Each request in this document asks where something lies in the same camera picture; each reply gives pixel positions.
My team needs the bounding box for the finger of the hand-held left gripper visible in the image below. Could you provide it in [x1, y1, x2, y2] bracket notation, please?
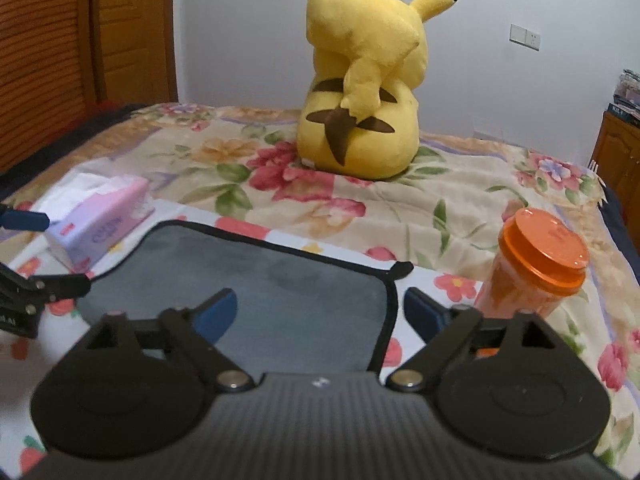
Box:
[0, 262, 92, 307]
[0, 204, 52, 234]

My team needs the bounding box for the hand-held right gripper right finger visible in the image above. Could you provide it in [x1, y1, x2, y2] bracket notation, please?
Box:
[384, 287, 557, 392]

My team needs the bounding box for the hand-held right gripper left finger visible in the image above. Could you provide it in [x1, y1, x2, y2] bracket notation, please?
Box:
[86, 287, 253, 393]

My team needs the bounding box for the grey towel with black edge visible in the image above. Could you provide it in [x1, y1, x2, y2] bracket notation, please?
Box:
[81, 220, 416, 377]

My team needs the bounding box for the pink tissue pack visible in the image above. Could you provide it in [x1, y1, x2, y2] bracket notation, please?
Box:
[37, 172, 156, 267]

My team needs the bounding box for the floral bed blanket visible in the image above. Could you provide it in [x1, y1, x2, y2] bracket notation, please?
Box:
[0, 102, 640, 480]

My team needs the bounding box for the jar with orange lid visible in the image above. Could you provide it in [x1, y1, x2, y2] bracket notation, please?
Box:
[472, 207, 591, 361]

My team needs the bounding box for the louvered wooden panel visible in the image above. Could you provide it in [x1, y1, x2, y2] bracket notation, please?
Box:
[0, 0, 100, 173]

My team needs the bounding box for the wooden door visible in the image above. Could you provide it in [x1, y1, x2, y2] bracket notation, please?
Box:
[89, 0, 180, 107]

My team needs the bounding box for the yellow plush toy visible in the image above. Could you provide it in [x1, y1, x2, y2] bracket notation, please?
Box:
[296, 0, 467, 181]

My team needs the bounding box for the wooden cabinet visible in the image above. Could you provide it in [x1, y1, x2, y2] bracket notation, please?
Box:
[590, 110, 640, 225]

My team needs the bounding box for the stack of books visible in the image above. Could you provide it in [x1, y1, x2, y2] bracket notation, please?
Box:
[606, 67, 640, 127]

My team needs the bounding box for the white wall switch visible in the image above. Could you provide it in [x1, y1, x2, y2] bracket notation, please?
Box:
[510, 23, 541, 52]

